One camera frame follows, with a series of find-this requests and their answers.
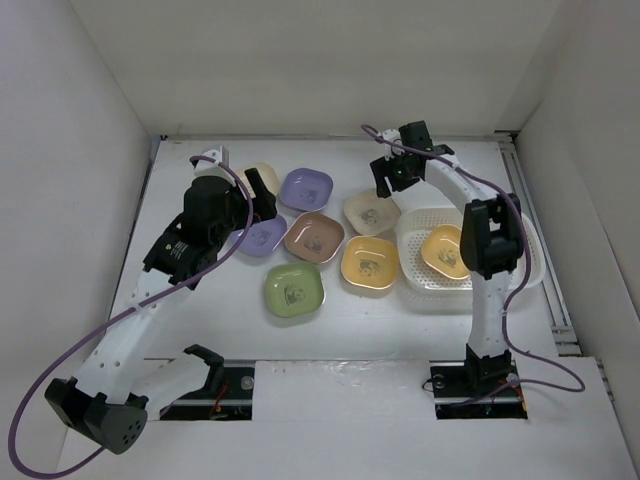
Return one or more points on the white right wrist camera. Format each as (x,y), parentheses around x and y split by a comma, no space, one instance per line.
(391,138)

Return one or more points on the yellow panda plate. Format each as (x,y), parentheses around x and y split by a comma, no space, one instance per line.
(370,263)
(441,252)

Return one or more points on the aluminium rail right side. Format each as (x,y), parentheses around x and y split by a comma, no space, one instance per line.
(562,329)

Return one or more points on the brown panda plate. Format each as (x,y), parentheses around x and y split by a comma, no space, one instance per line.
(314,237)

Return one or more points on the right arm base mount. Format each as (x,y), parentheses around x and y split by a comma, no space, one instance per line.
(455,398)

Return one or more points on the small purple panda plate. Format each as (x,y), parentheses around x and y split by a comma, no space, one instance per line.
(306,190)

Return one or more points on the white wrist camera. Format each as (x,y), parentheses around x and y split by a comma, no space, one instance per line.
(391,138)
(215,158)

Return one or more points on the white perforated plastic bin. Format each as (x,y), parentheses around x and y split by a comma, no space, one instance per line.
(432,292)

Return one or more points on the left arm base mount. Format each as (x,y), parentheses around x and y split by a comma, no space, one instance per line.
(226,393)

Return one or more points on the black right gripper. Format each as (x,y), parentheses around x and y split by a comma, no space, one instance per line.
(380,168)

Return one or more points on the cream panda plate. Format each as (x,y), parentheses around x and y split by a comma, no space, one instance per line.
(267,174)

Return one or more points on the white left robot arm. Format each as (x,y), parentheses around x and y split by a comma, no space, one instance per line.
(100,401)

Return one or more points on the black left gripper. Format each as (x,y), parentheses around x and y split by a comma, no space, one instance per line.
(263,203)

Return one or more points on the beige panda plate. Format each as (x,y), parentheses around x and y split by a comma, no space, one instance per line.
(371,215)

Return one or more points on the green panda plate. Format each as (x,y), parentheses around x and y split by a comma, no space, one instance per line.
(294,289)

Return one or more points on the large purple panda plate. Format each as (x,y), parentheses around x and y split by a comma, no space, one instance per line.
(264,237)

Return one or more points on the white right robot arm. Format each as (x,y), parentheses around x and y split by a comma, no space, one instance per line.
(492,242)

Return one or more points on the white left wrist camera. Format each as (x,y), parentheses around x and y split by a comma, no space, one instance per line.
(215,158)

